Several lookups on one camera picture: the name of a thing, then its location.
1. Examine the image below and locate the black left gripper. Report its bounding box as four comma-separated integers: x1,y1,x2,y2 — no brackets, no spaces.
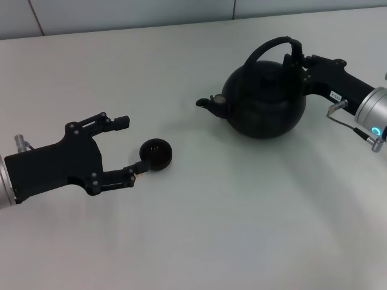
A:
4,112,150,204

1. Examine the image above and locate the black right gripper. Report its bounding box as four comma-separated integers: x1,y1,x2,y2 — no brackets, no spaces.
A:
283,53,376,116

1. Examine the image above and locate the grey left gripper cable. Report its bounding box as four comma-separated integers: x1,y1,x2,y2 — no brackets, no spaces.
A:
13,133,36,152

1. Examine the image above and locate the small black teacup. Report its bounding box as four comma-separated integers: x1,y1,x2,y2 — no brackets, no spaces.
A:
138,137,174,173

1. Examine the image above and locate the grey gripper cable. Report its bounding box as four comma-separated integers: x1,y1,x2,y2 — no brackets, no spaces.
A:
13,133,36,152
325,100,385,153

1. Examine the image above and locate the black round teapot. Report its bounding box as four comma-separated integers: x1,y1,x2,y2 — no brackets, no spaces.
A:
195,36,308,140

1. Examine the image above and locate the grey right gripper cable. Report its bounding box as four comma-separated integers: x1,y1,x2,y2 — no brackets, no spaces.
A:
325,100,385,153

